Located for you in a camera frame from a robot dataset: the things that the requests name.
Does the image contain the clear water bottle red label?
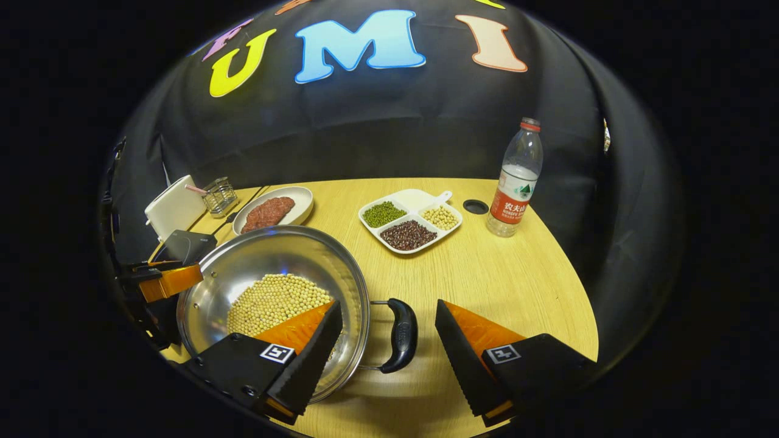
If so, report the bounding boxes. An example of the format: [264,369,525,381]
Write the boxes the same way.
[486,117,544,238]

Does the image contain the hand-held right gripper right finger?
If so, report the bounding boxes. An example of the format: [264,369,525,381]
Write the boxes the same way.
[435,299,598,426]

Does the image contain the black backdrop cloth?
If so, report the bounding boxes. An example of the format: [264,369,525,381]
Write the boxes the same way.
[100,0,682,366]

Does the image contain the white divided dish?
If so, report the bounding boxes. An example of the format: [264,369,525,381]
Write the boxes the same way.
[358,189,463,255]

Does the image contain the dark red beans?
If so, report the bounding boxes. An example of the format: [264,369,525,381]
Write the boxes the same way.
[380,220,438,251]

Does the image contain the green mung beans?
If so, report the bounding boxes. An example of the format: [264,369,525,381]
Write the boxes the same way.
[363,201,407,229]

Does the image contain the white oval plate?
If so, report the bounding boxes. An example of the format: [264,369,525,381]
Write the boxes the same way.
[232,186,315,236]

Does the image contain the pile of soybeans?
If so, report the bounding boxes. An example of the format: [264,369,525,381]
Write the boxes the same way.
[227,274,334,338]

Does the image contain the small soybean portion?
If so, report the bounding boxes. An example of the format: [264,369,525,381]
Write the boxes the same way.
[422,206,459,231]

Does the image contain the wire mesh holder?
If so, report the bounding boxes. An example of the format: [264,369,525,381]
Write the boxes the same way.
[203,177,239,218]

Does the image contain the black induction cooktop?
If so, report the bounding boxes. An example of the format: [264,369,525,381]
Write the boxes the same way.
[155,229,218,266]

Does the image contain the white toaster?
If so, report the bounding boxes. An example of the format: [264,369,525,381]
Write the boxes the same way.
[144,175,208,242]

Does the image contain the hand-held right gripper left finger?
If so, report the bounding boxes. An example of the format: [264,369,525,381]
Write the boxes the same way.
[183,300,343,425]

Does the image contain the red meat slice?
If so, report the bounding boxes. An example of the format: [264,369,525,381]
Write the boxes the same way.
[241,196,296,234]

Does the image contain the steel pot with black handles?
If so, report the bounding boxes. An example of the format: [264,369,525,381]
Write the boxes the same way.
[176,225,419,404]

